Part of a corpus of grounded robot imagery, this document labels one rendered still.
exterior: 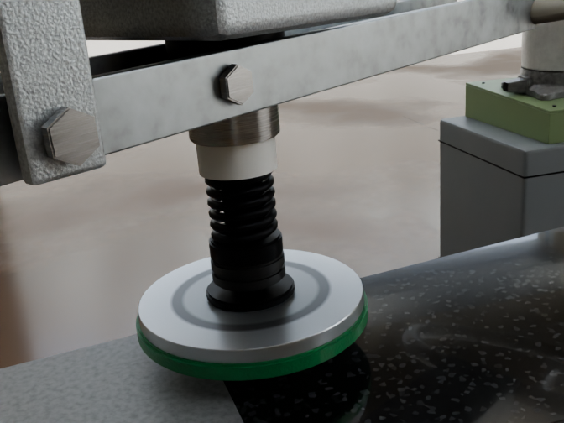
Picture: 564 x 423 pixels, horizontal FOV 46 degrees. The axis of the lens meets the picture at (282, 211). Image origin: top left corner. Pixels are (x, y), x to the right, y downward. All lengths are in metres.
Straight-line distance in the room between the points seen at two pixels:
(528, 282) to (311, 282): 0.26
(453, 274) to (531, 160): 0.75
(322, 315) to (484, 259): 0.30
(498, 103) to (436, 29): 1.00
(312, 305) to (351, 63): 0.22
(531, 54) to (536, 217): 0.38
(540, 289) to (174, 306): 0.39
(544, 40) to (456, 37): 0.92
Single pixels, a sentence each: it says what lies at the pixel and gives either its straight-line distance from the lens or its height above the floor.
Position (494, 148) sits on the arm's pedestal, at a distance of 1.61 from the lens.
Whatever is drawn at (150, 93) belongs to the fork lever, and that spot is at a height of 1.11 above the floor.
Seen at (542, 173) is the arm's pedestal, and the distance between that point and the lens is 1.54.
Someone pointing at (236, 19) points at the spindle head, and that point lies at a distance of 0.44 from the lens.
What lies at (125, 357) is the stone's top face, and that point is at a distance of 0.68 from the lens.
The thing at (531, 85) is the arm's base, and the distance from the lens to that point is 1.69.
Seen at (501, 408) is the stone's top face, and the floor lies 0.84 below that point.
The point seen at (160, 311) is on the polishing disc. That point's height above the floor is 0.90.
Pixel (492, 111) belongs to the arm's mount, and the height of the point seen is 0.84.
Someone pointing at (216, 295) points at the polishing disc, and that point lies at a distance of 0.63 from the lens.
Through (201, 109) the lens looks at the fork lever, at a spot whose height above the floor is 1.09.
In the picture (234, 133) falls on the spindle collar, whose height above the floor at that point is 1.06.
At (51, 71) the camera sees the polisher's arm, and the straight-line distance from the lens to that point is 0.40.
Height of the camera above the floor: 1.18
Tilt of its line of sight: 19 degrees down
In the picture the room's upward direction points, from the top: 5 degrees counter-clockwise
